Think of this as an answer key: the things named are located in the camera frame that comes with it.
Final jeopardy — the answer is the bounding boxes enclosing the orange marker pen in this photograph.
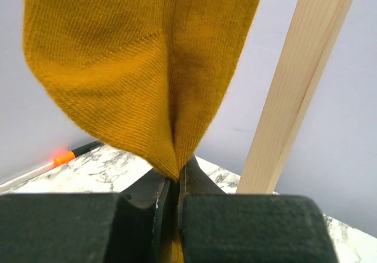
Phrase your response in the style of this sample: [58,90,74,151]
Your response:
[1,141,104,193]

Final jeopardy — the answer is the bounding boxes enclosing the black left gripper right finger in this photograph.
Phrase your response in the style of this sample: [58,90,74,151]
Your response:
[178,158,338,263]

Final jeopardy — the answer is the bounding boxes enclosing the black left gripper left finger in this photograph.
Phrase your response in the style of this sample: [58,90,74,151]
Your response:
[1,171,171,262]

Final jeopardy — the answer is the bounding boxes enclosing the mustard sock striped cuff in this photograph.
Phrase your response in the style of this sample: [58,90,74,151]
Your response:
[22,0,267,263]

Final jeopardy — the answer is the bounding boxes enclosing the wooden clothes rack frame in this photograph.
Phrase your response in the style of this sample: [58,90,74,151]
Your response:
[236,0,353,194]

